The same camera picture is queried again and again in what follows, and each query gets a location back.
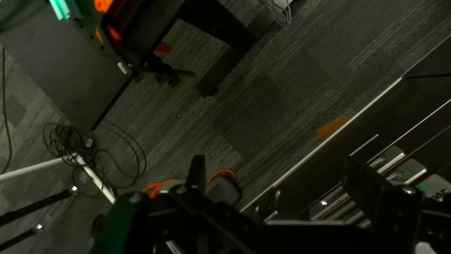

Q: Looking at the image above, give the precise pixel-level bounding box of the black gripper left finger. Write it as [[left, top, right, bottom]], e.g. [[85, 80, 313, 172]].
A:
[[93, 154, 210, 254]]

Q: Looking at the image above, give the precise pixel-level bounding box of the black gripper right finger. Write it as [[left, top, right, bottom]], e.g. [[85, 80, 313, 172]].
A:
[[343, 155, 424, 254]]

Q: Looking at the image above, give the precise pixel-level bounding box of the dark drawer cabinet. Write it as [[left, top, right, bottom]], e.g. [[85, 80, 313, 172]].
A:
[[238, 37, 451, 227]]

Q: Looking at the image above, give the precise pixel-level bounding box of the white metal bar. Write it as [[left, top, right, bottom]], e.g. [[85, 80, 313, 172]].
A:
[[0, 154, 117, 204]]

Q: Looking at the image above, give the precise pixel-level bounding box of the orange floor tape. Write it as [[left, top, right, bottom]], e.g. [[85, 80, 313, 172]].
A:
[[316, 116, 350, 144]]

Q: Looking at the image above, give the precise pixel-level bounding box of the black metal stand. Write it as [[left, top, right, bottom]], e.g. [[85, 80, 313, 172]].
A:
[[0, 0, 258, 132]]

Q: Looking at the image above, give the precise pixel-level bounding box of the black floor cable bundle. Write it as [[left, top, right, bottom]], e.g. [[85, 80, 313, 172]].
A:
[[41, 120, 148, 190]]

